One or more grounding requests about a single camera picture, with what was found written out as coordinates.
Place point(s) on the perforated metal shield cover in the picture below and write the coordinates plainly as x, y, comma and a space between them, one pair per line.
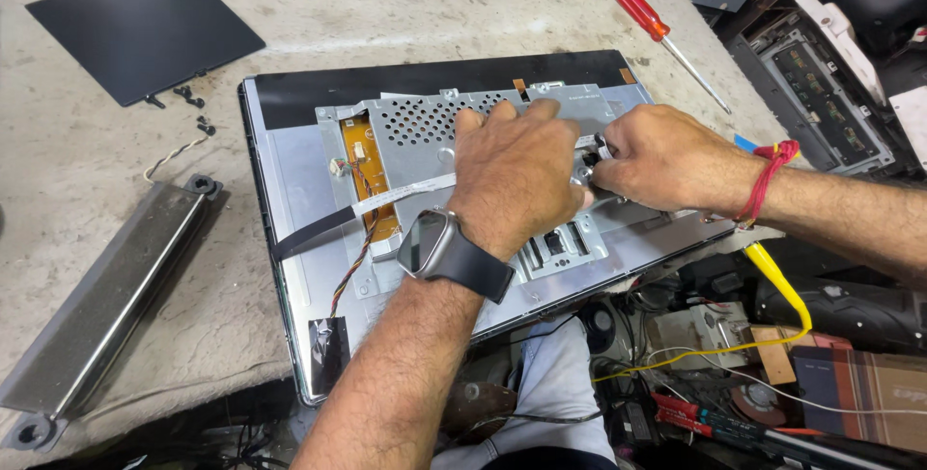
420, 129

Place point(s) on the grey smartwatch with dark band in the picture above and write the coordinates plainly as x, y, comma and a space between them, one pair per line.
442, 249

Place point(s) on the flat monitor panel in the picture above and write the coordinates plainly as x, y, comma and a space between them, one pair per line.
304, 166

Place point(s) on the person's left hand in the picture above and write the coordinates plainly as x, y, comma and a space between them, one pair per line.
514, 173

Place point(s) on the person's jeans leg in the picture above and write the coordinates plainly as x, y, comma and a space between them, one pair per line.
550, 390

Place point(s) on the dismantled monitor chassis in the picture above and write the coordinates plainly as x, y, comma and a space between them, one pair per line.
818, 100

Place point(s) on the brown cardboard box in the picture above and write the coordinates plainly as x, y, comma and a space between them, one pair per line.
869, 390

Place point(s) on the red thread wristband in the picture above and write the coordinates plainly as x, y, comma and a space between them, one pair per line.
764, 173

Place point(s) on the orange circuit board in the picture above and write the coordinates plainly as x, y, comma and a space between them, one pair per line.
362, 144

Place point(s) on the person's right hand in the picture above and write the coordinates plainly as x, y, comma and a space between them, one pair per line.
673, 162

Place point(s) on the blue plastic piece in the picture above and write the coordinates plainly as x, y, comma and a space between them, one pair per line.
744, 142

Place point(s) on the white plastic bracket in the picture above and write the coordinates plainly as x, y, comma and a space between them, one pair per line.
847, 39

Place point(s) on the black foil tape patch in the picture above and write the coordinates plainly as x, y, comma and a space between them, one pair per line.
328, 354

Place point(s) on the small wooden block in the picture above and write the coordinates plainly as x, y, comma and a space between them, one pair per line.
771, 354

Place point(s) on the round black small speaker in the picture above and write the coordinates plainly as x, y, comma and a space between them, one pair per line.
599, 325

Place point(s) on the black flat rectangular plate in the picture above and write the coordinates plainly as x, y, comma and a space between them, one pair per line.
145, 32

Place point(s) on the heap of electronic parts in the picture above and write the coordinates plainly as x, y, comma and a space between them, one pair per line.
695, 310

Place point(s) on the long grey speaker bar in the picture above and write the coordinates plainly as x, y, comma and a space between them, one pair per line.
108, 303

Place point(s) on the red and black tool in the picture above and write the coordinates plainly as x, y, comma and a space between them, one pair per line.
724, 423

